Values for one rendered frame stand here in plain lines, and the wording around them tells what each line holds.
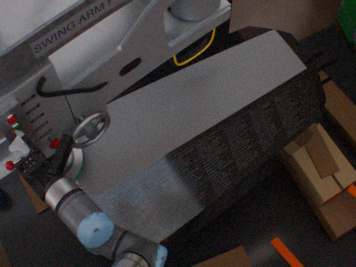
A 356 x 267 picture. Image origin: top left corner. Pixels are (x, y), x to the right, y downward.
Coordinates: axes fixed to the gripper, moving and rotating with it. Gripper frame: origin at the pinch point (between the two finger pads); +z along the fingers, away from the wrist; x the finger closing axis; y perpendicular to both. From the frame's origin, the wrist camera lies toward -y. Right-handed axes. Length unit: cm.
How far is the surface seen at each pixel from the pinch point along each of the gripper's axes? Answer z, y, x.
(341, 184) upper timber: -60, -105, 125
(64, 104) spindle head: 2.7, -15.5, 8.5
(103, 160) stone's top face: 6, -20, 60
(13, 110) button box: 1.3, -2.0, -7.7
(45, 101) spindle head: 2.7, -10.9, 0.9
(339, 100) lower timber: -27, -150, 136
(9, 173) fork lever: 10.4, 10.1, 30.1
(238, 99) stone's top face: -11, -75, 62
